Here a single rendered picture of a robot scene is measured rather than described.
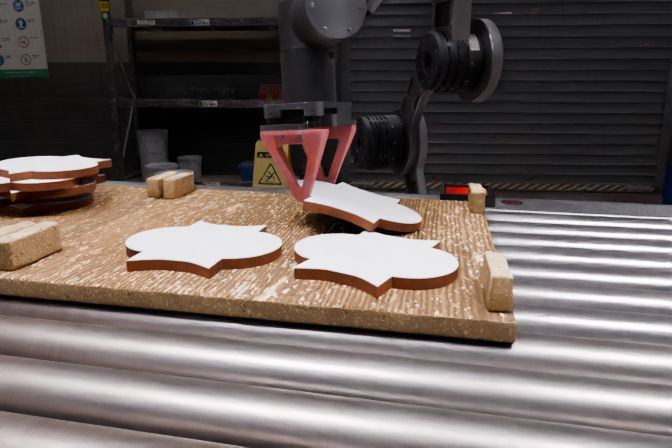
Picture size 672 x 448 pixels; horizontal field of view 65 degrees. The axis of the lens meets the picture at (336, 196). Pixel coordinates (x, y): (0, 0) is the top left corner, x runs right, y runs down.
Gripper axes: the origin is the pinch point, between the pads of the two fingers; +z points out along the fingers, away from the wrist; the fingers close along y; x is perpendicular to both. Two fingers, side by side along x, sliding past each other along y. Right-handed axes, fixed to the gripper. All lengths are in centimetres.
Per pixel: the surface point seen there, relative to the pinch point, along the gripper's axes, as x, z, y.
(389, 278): -12.1, 4.5, -16.6
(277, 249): -1.3, 3.6, -13.0
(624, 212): -34.7, 7.1, 24.5
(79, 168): 26.9, -3.2, -5.7
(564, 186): -65, 72, 502
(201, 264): 2.6, 3.4, -18.8
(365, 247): -8.6, 3.8, -10.5
